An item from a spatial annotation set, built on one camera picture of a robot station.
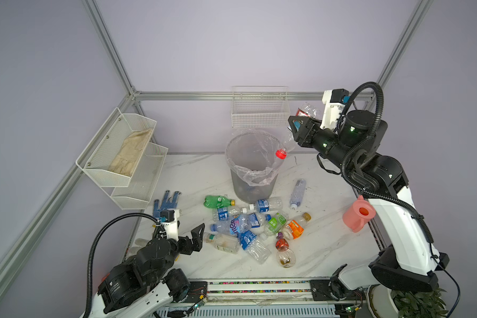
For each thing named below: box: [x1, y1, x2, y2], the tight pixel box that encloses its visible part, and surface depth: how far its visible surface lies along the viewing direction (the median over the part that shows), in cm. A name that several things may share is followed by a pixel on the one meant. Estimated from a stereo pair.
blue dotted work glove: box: [153, 190, 182, 219], surface depth 100 cm
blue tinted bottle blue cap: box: [210, 214, 252, 235], surface depth 84 cm
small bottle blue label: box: [212, 207, 244, 222], surface depth 91 cm
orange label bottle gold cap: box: [282, 212, 312, 241], surface depth 90 cm
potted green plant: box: [390, 286, 449, 318], surface depth 58 cm
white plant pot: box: [367, 284, 399, 318], surface depth 70 cm
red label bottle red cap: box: [275, 149, 288, 160], surface depth 58 cm
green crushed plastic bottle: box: [203, 195, 237, 209], surface depth 99 cm
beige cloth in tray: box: [108, 128, 154, 177], surface depth 80 cm
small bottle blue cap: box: [247, 212, 272, 228], surface depth 92 cm
